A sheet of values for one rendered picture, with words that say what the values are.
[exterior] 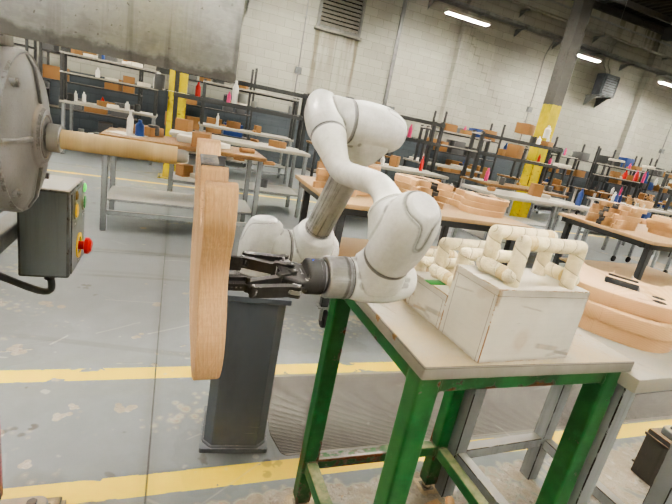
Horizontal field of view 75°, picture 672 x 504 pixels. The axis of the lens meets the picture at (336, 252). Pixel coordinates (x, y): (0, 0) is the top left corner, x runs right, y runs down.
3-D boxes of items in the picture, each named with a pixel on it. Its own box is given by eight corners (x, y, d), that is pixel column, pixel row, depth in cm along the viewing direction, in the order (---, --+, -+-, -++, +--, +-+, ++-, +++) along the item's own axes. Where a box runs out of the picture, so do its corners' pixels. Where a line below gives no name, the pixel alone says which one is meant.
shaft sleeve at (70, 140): (61, 125, 71) (64, 134, 74) (58, 144, 70) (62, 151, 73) (178, 143, 78) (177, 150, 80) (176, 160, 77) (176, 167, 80)
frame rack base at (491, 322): (479, 365, 92) (502, 290, 87) (437, 330, 105) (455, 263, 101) (566, 358, 104) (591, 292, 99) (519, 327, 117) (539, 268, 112)
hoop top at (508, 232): (494, 239, 95) (498, 225, 94) (484, 235, 98) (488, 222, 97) (558, 245, 103) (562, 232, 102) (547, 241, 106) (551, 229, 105)
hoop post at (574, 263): (567, 289, 97) (581, 249, 94) (555, 284, 100) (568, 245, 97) (576, 290, 98) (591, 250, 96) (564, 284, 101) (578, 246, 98)
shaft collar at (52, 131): (46, 117, 70) (52, 130, 74) (42, 144, 69) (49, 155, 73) (60, 120, 70) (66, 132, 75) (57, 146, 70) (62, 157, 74)
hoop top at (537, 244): (521, 252, 88) (525, 236, 87) (510, 247, 91) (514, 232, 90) (588, 257, 96) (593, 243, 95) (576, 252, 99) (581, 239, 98)
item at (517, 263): (510, 287, 90) (524, 244, 87) (499, 282, 93) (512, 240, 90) (521, 288, 91) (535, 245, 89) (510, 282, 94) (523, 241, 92)
